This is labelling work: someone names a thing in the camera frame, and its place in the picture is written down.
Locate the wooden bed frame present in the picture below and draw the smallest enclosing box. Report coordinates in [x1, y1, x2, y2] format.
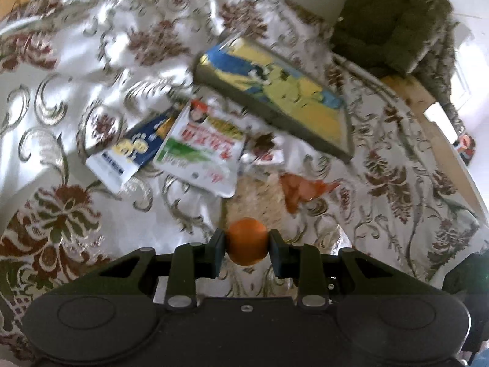
[381, 76, 488, 220]

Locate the white red green snack packet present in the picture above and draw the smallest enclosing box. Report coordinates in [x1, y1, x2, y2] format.
[153, 99, 245, 199]

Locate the dark blue milk powder sachet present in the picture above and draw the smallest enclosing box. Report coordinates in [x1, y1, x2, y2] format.
[85, 108, 181, 194]

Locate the floral satin bedspread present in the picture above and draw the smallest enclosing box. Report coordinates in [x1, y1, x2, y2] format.
[1, 0, 488, 365]

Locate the orange round fruit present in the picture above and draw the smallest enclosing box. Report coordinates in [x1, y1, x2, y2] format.
[226, 218, 269, 267]

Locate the grey tray with cartoon lining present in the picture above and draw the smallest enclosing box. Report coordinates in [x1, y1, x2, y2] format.
[193, 35, 354, 162]

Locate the clear packet of orange snacks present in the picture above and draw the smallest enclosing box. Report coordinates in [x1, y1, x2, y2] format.
[223, 132, 339, 231]

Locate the olive green puffer jacket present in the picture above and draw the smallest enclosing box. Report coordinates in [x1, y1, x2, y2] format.
[331, 0, 463, 129]

